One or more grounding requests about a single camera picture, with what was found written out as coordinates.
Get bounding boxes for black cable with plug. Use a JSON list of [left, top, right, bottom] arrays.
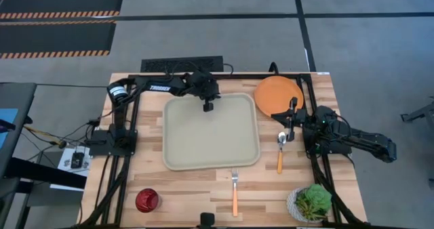
[[60, 118, 113, 145]]

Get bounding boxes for small black table-level camera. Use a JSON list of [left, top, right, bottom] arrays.
[[199, 212, 215, 229]]

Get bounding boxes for orange plate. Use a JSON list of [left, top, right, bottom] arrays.
[[254, 75, 304, 118]]

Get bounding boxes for dark grey desk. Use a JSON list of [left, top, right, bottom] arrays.
[[0, 82, 37, 189]]

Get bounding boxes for black perforated floor panel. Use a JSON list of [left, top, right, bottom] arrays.
[[140, 55, 224, 73]]

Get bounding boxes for small black device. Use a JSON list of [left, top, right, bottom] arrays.
[[70, 152, 85, 169]]

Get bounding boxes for black aluminium rig frame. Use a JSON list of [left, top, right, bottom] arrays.
[[81, 72, 367, 229]]

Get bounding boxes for white paper sheet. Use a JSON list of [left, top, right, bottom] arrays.
[[50, 146, 91, 192]]

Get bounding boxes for orange-handled metal spoon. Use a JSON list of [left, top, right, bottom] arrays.
[[277, 131, 288, 175]]

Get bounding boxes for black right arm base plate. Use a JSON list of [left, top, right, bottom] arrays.
[[304, 127, 353, 155]]

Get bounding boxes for green succulent in white pot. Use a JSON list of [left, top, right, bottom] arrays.
[[286, 184, 333, 223]]

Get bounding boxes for beige plastic tray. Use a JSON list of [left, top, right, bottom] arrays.
[[162, 92, 261, 171]]

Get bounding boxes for red plastic cup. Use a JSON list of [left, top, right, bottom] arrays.
[[135, 188, 160, 213]]

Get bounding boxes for grey chair base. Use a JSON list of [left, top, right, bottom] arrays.
[[399, 98, 434, 123]]

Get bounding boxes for yellow cable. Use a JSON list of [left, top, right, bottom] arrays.
[[23, 125, 67, 148]]

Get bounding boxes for black desk leg frame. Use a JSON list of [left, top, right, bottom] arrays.
[[0, 157, 87, 229]]

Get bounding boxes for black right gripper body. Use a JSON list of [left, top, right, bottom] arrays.
[[288, 98, 308, 142]]

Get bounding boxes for black hazard-striped floor mat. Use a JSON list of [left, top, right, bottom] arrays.
[[0, 0, 125, 20], [0, 20, 117, 60]]

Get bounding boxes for blue flat panel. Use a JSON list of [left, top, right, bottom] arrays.
[[0, 108, 19, 148]]

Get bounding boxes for orange-handled metal fork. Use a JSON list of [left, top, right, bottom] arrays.
[[231, 168, 239, 217]]

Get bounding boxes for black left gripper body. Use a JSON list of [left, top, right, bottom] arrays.
[[189, 68, 221, 103]]

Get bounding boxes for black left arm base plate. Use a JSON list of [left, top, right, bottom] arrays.
[[88, 129, 138, 157]]

